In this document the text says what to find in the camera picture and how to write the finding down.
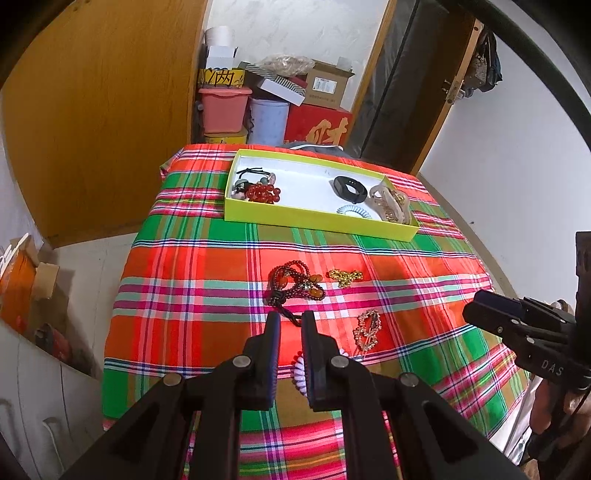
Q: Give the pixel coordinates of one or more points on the hanging bag on door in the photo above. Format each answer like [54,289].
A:
[484,71]

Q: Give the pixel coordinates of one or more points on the red gift box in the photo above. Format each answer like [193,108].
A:
[317,125]

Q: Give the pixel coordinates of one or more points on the black hair band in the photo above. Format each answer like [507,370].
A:
[349,189]

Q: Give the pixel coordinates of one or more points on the plaid tablecloth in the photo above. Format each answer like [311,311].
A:
[192,291]

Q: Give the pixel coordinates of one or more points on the wooden wardrobe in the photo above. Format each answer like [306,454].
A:
[94,96]

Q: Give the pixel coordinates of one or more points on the wooden door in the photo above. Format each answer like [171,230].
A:
[417,66]

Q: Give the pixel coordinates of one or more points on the orange bag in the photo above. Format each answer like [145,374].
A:
[24,280]

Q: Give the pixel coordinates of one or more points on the white small open box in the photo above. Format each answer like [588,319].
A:
[219,57]

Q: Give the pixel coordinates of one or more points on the grey quilted cushion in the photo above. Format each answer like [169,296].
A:
[312,147]

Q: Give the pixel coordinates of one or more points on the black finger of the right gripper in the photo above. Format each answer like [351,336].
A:
[527,309]
[506,327]

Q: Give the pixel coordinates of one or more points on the yellow-green tray box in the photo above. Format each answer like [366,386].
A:
[306,198]

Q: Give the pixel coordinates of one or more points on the person right hand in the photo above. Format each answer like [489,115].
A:
[541,414]

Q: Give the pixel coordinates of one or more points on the white striped flat box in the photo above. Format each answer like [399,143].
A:
[272,84]

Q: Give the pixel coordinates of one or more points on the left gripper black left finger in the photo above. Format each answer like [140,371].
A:
[189,427]

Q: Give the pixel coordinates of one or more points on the yellow black printed box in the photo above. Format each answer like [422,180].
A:
[221,78]

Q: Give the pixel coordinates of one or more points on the beige claw hair clip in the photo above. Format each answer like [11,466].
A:
[391,204]

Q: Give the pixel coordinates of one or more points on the plastic bag of items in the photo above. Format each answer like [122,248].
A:
[287,65]

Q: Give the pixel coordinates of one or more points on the paper towel roll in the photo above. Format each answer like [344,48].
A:
[219,36]

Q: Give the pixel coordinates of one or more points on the pink plastic bin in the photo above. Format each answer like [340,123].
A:
[223,109]

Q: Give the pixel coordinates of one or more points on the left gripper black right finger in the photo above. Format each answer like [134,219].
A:
[395,428]

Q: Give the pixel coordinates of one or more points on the white cabinet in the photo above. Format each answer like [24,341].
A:
[50,412]

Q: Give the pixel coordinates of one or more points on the light blue bucket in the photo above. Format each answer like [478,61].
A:
[267,121]

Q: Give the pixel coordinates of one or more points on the black hair tie pink charm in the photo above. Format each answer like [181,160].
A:
[265,177]

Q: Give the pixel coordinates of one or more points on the brown cardboard box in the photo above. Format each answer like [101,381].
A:
[326,85]

